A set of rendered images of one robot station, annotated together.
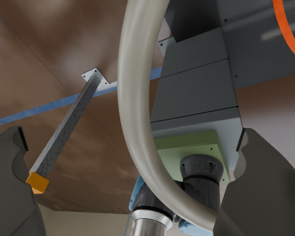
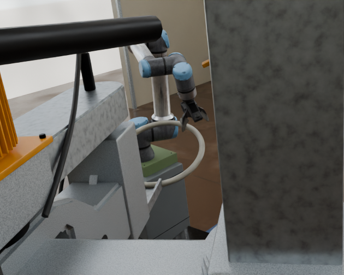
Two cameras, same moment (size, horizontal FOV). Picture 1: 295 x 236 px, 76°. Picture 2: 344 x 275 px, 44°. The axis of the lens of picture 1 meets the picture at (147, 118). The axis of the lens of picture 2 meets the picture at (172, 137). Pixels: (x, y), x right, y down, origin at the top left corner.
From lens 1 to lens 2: 215 cm
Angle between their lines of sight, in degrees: 22
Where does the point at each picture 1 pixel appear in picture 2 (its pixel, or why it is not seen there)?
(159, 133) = (175, 165)
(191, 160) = (150, 155)
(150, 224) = (164, 114)
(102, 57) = not seen: hidden behind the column
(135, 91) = (197, 133)
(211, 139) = (146, 170)
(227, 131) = not seen: hidden behind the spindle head
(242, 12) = not seen: outside the picture
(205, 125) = (153, 177)
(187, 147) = (157, 161)
